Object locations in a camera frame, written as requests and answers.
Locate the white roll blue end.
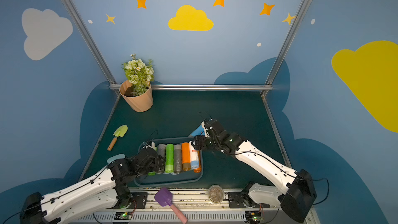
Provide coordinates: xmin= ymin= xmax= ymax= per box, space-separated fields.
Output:
xmin=189 ymin=141 xmax=198 ymax=170

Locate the orange trash bag roll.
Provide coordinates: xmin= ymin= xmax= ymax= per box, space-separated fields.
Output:
xmin=193 ymin=151 xmax=202 ymax=173
xmin=181 ymin=142 xmax=191 ymax=172

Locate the grey trash bag roll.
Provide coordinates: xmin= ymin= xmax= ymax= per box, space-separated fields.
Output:
xmin=156 ymin=144 xmax=166 ymax=174

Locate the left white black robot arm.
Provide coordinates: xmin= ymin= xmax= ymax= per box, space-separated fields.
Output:
xmin=19 ymin=145 xmax=165 ymax=224

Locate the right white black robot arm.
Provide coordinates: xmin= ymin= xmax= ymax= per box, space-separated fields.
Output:
xmin=193 ymin=119 xmax=317 ymax=223

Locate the teal plastic storage box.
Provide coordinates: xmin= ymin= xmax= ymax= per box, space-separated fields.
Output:
xmin=134 ymin=136 xmax=204 ymax=187

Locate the light blue toy shovel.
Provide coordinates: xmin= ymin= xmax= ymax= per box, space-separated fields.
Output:
xmin=107 ymin=153 xmax=126 ymax=164

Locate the round clear lid dish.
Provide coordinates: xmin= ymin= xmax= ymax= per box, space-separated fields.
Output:
xmin=208 ymin=185 xmax=225 ymax=203

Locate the left circuit board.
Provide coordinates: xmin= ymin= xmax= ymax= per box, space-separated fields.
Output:
xmin=114 ymin=212 xmax=133 ymax=220

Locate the circuit board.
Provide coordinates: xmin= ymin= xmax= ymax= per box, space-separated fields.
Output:
xmin=245 ymin=212 xmax=264 ymax=224
xmin=114 ymin=212 xmax=133 ymax=220

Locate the beige flower pot with plant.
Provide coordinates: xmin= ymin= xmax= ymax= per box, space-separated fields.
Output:
xmin=119 ymin=54 xmax=154 ymax=112

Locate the right circuit board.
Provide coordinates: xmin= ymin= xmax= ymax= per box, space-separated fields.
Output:
xmin=245 ymin=212 xmax=264 ymax=224

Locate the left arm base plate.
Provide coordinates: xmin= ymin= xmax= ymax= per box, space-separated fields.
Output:
xmin=126 ymin=192 xmax=148 ymax=209

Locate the purple toy shovel pink handle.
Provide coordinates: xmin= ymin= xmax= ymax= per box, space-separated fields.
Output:
xmin=154 ymin=187 xmax=188 ymax=224

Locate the green trowel wooden handle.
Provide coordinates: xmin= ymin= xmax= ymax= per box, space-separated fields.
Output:
xmin=107 ymin=125 xmax=128 ymax=151

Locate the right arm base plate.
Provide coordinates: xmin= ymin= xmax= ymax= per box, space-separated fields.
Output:
xmin=227 ymin=192 xmax=260 ymax=208

